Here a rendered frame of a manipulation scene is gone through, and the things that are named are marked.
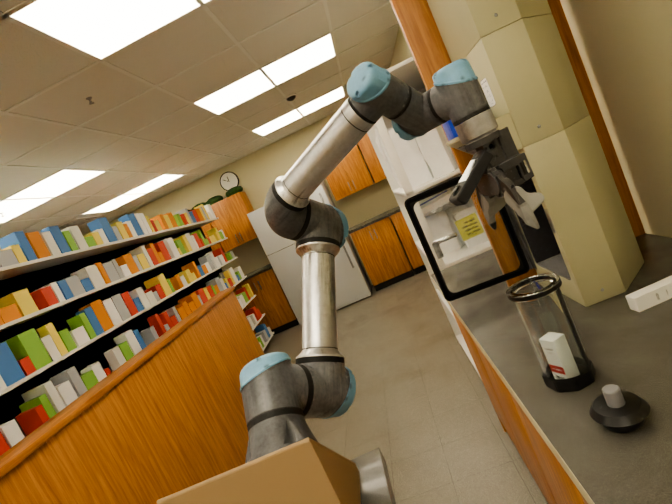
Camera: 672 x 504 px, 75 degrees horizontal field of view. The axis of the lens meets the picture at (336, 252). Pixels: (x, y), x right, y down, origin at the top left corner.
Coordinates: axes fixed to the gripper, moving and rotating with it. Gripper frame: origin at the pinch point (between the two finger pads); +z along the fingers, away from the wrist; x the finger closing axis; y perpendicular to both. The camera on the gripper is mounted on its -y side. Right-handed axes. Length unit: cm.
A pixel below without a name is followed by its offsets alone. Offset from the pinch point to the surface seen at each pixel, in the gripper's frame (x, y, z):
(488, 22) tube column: 22, 30, -44
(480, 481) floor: 104, -7, 129
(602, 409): -17.1, -8.1, 30.4
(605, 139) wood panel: 48, 72, 2
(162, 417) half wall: 170, -138, 44
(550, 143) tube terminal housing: 21.2, 32.0, -9.3
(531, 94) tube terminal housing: 21.3, 32.6, -22.9
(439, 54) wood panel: 59, 36, -48
